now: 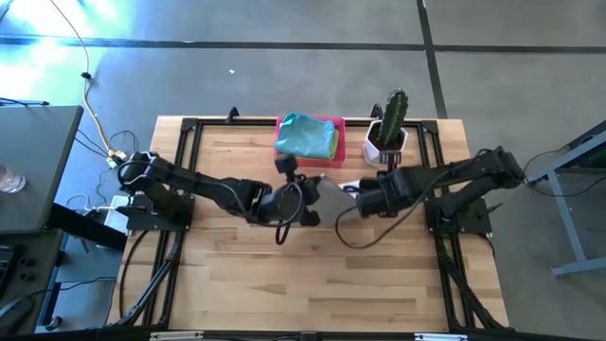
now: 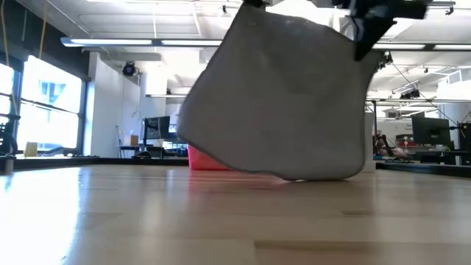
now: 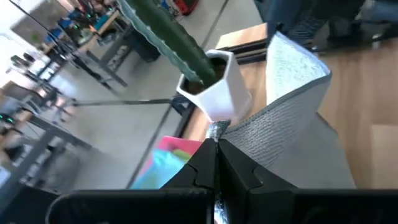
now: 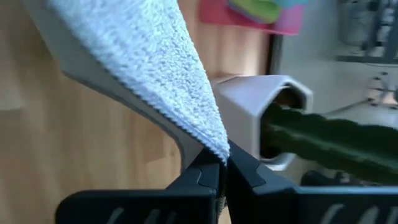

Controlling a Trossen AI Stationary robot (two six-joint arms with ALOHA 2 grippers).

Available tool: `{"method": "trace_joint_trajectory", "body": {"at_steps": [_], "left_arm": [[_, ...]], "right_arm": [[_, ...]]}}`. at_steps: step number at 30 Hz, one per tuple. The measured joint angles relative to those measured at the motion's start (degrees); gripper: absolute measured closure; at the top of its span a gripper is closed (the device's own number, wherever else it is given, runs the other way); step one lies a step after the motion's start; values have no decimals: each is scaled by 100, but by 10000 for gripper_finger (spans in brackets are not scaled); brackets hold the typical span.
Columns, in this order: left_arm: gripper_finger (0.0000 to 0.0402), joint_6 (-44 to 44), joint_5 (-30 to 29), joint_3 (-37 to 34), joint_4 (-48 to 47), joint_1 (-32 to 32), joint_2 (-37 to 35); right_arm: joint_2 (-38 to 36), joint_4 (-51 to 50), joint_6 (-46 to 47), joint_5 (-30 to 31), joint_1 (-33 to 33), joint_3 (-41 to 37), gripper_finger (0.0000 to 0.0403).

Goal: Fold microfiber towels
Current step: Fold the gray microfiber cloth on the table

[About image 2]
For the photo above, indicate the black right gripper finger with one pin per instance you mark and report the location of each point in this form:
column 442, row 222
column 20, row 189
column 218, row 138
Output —
column 368, row 37

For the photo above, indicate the grey microfiber towel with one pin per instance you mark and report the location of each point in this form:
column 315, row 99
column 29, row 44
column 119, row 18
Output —
column 276, row 110

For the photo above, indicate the black track spotlight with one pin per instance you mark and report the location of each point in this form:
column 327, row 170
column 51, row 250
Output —
column 387, row 59
column 410, row 94

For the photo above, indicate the white faceted plant pot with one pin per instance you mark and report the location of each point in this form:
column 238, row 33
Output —
column 369, row 147

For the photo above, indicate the black computer monitor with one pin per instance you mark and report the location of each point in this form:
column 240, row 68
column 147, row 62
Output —
column 157, row 127
column 430, row 130

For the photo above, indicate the long ceiling light strip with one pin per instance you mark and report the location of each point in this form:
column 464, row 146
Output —
column 110, row 42

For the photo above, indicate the pink plastic bin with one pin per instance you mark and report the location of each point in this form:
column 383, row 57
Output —
column 202, row 162

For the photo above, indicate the cardboard box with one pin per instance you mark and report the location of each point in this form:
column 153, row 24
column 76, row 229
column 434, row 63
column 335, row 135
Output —
column 131, row 140

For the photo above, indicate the bright window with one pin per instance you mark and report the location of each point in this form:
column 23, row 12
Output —
column 48, row 121

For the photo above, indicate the yellow box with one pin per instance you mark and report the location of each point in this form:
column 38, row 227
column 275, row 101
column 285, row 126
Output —
column 30, row 149

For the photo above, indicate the round black ceiling camera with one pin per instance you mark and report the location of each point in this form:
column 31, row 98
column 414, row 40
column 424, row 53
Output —
column 129, row 69

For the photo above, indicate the black aluminium table frame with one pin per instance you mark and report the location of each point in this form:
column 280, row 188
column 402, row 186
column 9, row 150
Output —
column 92, row 162

